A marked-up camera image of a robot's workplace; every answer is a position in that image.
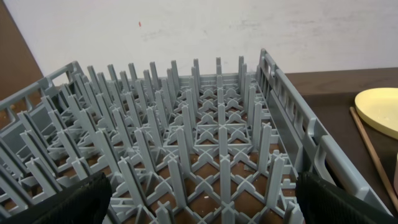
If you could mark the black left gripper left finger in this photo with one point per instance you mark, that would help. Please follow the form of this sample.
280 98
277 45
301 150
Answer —
85 202

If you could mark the grey plastic dish rack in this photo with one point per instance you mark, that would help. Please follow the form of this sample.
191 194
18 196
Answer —
224 147

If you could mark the yellow plate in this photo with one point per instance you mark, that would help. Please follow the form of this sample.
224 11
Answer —
377 107

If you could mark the left wooden chopstick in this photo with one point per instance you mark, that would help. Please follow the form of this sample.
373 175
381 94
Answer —
374 157

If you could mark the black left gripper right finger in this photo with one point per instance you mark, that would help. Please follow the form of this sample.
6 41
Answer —
323 202

